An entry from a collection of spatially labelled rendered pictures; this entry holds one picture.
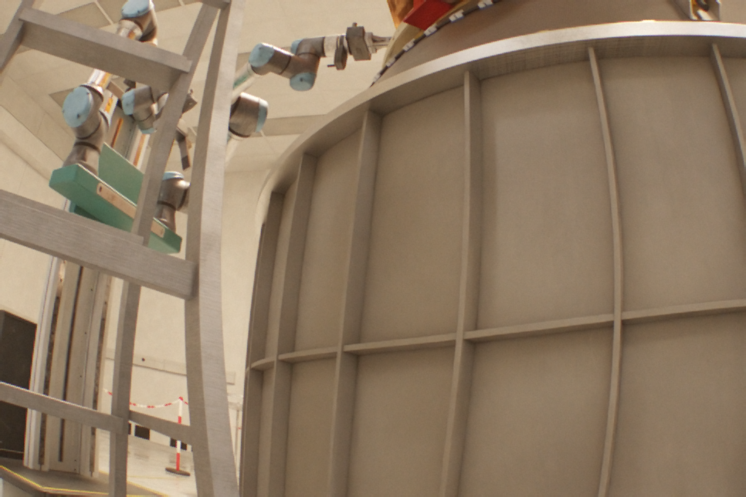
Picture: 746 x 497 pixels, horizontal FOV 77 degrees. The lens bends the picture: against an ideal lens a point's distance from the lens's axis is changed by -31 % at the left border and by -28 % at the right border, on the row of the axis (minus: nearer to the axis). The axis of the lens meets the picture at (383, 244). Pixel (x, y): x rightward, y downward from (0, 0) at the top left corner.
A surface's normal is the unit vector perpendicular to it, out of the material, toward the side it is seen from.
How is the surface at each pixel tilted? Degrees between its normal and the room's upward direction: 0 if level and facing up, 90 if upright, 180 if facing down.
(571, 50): 180
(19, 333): 90
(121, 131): 90
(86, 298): 90
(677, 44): 180
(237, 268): 90
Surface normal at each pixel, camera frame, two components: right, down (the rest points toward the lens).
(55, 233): 0.59, -0.22
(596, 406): -0.51, -0.33
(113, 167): 0.94, -0.04
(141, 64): -0.08, 0.94
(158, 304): -0.17, -0.35
